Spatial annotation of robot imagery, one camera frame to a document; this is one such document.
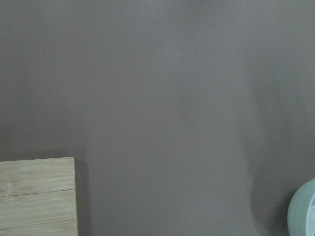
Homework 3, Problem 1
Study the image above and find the mint green bowl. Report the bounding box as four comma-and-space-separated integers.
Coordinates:
287, 179, 315, 236

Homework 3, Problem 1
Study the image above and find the bamboo cutting board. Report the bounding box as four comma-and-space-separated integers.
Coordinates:
0, 157, 78, 236

